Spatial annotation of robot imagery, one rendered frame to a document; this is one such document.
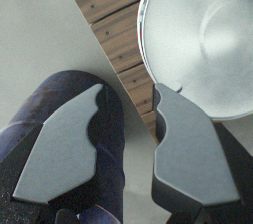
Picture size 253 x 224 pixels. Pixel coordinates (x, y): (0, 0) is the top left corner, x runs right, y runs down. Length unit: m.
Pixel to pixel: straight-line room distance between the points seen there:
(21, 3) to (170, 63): 0.60
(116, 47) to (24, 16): 0.50
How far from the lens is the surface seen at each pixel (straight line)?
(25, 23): 0.78
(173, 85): 0.33
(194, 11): 0.29
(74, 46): 0.73
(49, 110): 0.53
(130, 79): 0.36
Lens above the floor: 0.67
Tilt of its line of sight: 59 degrees down
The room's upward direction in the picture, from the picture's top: 177 degrees counter-clockwise
